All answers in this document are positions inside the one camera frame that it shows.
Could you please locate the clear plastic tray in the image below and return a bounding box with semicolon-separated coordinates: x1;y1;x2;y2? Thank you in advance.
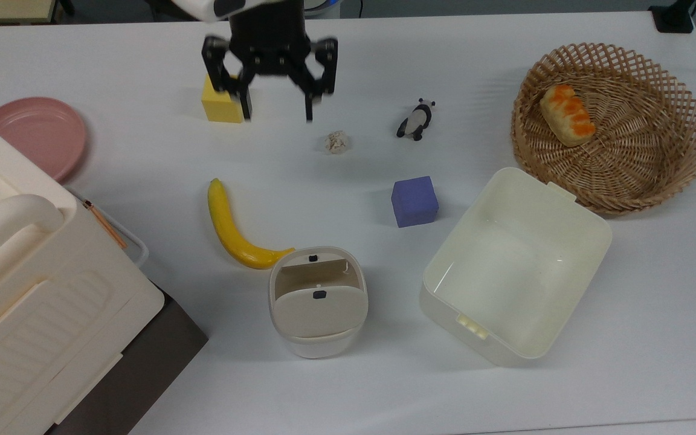
65;187;150;270

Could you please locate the light wooden desk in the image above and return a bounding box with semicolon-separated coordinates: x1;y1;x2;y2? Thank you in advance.
0;0;59;25

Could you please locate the black camera stand base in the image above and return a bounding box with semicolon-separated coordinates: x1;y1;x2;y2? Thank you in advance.
648;0;696;34

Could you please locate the crumpled white paper ball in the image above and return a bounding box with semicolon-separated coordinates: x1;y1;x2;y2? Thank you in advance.
324;130;350;155

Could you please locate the white and blue robot base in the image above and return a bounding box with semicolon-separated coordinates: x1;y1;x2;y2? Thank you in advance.
303;0;344;19

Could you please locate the yellow foam cube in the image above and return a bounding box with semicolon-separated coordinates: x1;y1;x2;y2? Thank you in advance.
201;73;246;124

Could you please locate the yellow toy banana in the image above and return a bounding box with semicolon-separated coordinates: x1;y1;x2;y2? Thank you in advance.
207;178;296;271

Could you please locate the round wicker basket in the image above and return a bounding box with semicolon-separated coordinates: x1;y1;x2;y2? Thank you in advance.
510;42;696;216

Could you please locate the small beige lidded trash can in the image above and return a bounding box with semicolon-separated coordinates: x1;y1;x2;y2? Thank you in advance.
268;246;370;360

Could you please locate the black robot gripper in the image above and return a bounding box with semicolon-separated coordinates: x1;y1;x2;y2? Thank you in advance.
201;5;339;124

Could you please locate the purple foam cube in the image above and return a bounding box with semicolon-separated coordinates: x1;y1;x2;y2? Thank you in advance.
391;176;440;229

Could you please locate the pink round plate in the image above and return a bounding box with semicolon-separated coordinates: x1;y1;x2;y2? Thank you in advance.
0;97;88;183

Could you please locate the orange pencil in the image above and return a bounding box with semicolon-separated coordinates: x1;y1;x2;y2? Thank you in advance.
82;199;127;250

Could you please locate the orange-topped toy bread loaf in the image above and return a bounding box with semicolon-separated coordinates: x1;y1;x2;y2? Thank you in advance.
539;84;597;147

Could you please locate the cream open plastic box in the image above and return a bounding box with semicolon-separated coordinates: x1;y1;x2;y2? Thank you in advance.
419;167;613;368

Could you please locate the small panda toy figure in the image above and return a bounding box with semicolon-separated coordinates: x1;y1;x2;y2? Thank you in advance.
396;98;436;142

